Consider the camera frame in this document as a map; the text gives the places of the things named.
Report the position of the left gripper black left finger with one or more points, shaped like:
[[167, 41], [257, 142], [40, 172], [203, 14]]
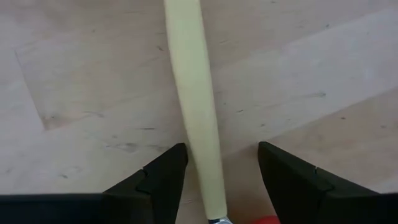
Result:
[[155, 193]]

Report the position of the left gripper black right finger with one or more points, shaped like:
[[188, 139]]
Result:
[[304, 199]]

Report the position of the red silicone spoon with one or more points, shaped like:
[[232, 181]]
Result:
[[265, 220]]

